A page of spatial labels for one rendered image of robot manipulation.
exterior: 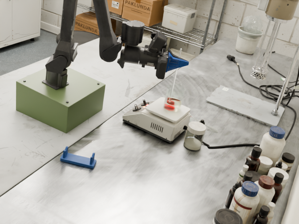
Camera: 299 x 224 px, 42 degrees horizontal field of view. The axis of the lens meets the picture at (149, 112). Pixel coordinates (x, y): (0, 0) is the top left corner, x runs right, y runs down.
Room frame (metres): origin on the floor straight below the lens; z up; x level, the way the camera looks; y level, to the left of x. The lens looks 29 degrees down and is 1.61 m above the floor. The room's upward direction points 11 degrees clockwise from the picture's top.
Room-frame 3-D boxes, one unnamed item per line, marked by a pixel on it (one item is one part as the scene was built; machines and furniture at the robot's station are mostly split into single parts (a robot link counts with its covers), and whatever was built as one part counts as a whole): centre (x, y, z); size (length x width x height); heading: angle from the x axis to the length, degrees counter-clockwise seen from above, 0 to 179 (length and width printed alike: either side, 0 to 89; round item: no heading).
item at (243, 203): (0.80, -0.29, 0.96); 0.06 x 0.06 x 0.11
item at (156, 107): (1.18, -0.06, 0.98); 0.12 x 0.12 x 0.01; 65
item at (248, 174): (0.89, -0.30, 0.94); 0.04 x 0.04 x 0.09
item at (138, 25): (1.17, 0.12, 1.20); 0.11 x 0.08 x 0.12; 93
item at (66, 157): (0.91, 0.17, 0.92); 0.10 x 0.03 x 0.04; 86
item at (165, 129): (1.19, -0.04, 0.94); 0.22 x 0.13 x 0.08; 65
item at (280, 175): (0.90, -0.39, 0.95); 0.04 x 0.04 x 0.10
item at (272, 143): (1.10, -0.41, 0.96); 0.07 x 0.07 x 0.13
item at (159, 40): (1.17, 0.02, 1.21); 0.07 x 0.06 x 0.07; 5
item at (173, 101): (1.18, -0.07, 1.03); 0.07 x 0.06 x 0.08; 160
